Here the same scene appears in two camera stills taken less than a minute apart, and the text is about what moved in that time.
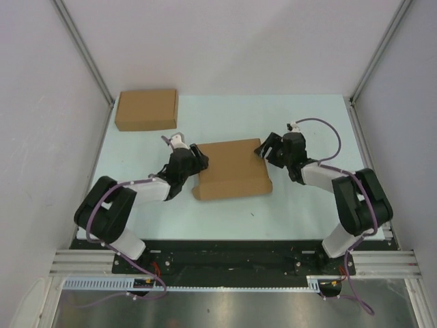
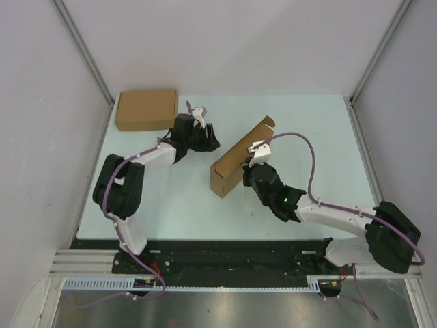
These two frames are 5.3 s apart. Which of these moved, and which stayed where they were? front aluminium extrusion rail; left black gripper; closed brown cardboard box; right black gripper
Moved: left black gripper; right black gripper
Stayed: front aluminium extrusion rail; closed brown cardboard box
